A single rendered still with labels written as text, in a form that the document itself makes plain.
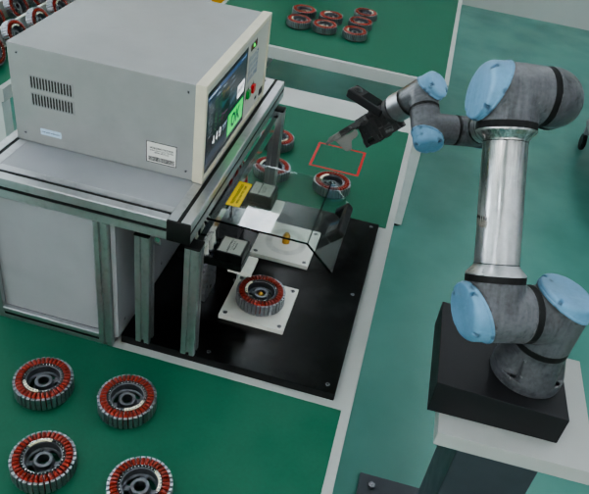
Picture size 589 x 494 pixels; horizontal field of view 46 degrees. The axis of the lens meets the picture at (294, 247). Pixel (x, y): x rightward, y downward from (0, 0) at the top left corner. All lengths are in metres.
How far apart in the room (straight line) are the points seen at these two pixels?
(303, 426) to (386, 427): 1.05
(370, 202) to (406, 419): 0.81
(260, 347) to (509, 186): 0.61
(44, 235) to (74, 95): 0.28
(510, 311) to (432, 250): 1.91
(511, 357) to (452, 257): 1.78
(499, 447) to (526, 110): 0.67
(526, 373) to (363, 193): 0.84
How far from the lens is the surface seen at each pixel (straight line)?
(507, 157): 1.36
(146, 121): 1.34
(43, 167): 1.41
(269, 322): 1.55
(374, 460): 2.35
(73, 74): 1.37
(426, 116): 1.74
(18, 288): 1.57
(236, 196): 1.42
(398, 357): 2.67
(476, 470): 1.68
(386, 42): 3.26
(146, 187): 1.34
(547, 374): 1.50
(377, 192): 2.12
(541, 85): 1.39
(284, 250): 1.76
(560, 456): 1.55
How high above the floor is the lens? 1.85
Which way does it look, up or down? 37 degrees down
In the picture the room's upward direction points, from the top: 9 degrees clockwise
